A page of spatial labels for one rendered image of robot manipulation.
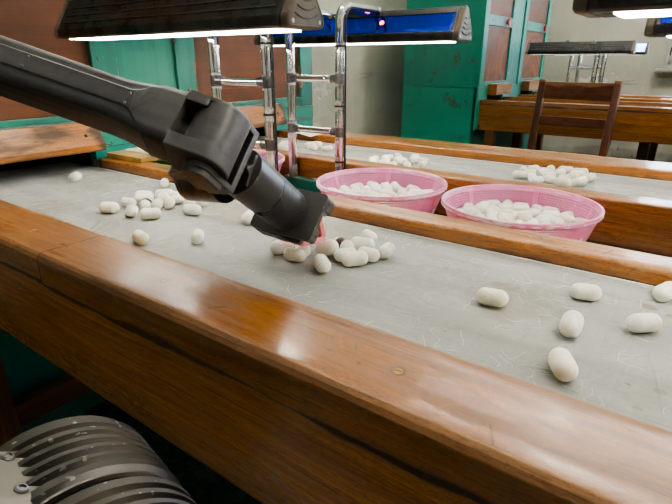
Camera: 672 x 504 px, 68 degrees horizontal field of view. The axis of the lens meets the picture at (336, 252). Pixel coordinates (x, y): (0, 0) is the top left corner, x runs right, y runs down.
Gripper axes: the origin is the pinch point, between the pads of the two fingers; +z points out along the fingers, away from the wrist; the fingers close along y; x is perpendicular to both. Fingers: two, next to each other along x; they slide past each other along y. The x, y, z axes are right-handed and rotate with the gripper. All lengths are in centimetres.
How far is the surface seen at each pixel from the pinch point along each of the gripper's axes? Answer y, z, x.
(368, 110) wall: 160, 224, -162
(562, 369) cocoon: -36.1, -11.4, 8.7
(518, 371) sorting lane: -32.7, -10.4, 10.0
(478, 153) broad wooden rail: 6, 64, -51
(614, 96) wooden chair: -6, 184, -158
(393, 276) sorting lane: -13.4, -0.7, 2.7
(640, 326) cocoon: -40.7, -1.2, 0.8
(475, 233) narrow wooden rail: -18.1, 10.3, -9.2
